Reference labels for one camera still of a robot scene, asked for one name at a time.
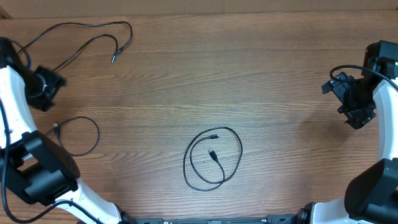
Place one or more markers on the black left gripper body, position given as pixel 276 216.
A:
pixel 43 84

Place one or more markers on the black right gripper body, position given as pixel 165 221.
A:
pixel 358 101

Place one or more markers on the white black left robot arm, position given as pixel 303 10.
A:
pixel 33 167

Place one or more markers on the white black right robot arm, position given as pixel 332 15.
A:
pixel 371 197

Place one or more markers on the brown cardboard box wall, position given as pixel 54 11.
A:
pixel 31 9

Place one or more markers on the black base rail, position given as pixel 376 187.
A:
pixel 270 219

